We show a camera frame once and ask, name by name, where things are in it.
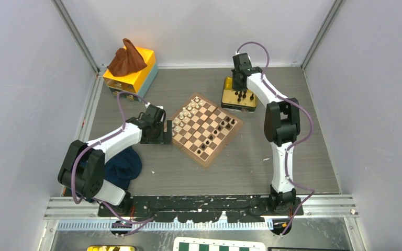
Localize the green white chess mat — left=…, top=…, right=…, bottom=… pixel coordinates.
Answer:
left=173, top=237, right=267, bottom=251

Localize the dark blue cloth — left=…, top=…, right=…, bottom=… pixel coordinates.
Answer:
left=64, top=145, right=143, bottom=203

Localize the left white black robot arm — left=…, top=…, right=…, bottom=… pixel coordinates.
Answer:
left=58, top=104, right=172, bottom=216

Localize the brown cloth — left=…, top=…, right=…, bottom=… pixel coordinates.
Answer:
left=107, top=38, right=147, bottom=77

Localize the gold tin at bottom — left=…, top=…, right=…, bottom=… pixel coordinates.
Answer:
left=87, top=245, right=138, bottom=251

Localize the gold metal tray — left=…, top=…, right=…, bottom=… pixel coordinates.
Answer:
left=221, top=77, right=258, bottom=113

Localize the yellow storage box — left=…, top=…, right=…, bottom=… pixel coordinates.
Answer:
left=103, top=47, right=158, bottom=98

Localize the black mounting base plate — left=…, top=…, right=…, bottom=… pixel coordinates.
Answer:
left=98, top=195, right=304, bottom=223

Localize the white chess piece row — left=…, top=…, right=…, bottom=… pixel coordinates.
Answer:
left=172, top=96, right=210, bottom=139

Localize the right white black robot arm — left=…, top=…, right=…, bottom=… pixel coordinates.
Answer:
left=232, top=53, right=300, bottom=215

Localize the black chess piece cluster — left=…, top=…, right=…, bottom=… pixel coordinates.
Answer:
left=197, top=119, right=236, bottom=155

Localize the wooden chess board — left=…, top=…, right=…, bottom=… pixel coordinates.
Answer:
left=170, top=93, right=243, bottom=168

